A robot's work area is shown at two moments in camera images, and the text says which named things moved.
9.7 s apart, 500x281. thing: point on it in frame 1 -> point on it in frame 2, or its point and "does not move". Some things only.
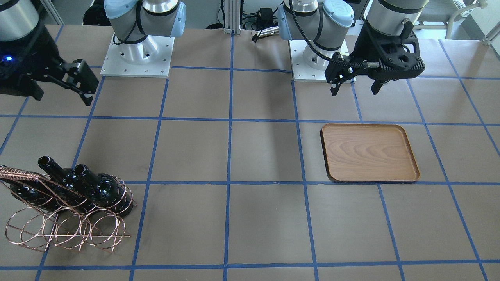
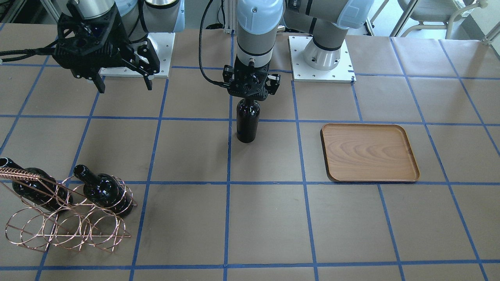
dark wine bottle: [66, 192] -> [104, 191]
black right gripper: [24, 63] -> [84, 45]
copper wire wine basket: [57, 210] does not move
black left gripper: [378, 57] -> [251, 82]
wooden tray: [356, 152] does not move
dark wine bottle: [105, 189] -> [248, 114]
